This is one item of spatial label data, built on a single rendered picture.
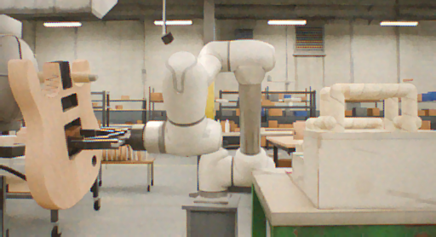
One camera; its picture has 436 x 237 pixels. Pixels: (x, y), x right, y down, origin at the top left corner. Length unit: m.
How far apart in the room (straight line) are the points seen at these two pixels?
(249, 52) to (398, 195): 0.76
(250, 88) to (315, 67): 11.25
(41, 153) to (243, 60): 0.81
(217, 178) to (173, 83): 0.92
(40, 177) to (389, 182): 0.80
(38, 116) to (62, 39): 13.10
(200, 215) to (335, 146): 0.99
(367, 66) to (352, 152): 12.59
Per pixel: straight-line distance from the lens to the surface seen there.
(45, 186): 0.83
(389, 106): 0.87
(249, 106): 1.36
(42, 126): 0.82
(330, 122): 0.73
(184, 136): 0.79
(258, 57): 1.26
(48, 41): 14.17
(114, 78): 12.73
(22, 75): 0.79
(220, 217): 1.56
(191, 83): 0.72
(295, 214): 0.70
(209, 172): 1.56
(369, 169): 0.75
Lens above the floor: 1.13
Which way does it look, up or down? 1 degrees up
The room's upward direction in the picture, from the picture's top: straight up
